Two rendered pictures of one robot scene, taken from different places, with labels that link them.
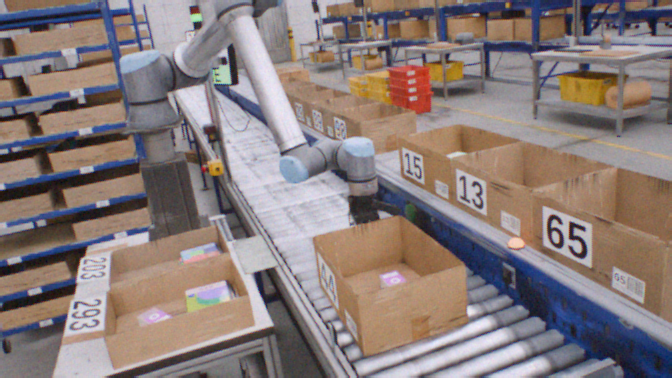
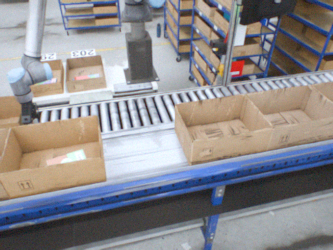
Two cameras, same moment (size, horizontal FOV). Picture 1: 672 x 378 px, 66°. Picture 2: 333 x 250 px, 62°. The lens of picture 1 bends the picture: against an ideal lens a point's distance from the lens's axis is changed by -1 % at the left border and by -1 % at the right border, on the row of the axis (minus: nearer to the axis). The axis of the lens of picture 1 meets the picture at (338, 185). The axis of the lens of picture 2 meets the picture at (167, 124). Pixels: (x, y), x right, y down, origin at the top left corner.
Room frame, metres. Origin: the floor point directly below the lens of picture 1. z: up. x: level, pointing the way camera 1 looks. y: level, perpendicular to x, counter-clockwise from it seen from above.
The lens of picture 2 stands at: (2.41, -1.30, 1.86)
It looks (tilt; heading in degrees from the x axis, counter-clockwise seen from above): 39 degrees down; 94
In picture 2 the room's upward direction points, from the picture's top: straight up
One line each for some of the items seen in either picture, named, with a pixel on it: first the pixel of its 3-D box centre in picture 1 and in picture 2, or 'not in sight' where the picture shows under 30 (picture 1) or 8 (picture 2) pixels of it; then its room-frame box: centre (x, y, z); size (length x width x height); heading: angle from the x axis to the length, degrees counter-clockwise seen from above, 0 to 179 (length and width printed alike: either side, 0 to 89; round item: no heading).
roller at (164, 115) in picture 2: (304, 202); (165, 117); (2.30, 0.16, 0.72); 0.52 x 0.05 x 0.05; 108
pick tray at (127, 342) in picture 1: (178, 307); (43, 77); (1.34, 0.51, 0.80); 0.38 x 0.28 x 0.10; 109
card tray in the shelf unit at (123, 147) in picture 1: (95, 149); (237, 21); (2.88, 1.32, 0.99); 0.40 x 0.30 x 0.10; 104
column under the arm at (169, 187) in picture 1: (171, 196); (139, 55); (2.06, 0.69, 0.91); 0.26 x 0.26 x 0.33; 17
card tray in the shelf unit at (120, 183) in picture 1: (105, 183); (233, 42); (2.88, 1.32, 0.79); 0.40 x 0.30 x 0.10; 109
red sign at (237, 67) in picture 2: not in sight; (233, 69); (2.79, 0.63, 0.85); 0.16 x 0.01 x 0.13; 18
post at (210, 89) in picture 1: (215, 116); (230, 39); (2.73, 0.59, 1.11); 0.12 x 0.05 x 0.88; 18
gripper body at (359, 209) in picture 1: (364, 211); (28, 107); (1.54, -0.07, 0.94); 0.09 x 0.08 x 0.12; 108
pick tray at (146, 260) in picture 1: (171, 264); (86, 72); (1.64, 0.61, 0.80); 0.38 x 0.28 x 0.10; 109
